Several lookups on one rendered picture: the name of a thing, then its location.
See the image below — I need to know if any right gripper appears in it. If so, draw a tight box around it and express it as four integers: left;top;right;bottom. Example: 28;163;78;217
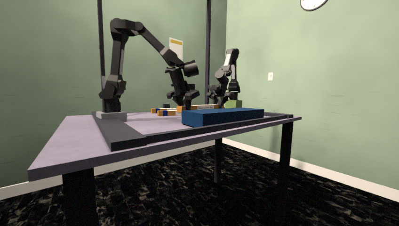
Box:
167;79;200;110

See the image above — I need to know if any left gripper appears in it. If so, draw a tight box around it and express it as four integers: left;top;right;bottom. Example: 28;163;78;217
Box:
206;84;235;109

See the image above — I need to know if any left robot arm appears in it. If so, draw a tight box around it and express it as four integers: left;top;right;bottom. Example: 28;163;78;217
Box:
211;48;240;100

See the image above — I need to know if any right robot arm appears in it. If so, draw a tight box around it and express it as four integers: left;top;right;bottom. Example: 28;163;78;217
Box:
99;18;199;113

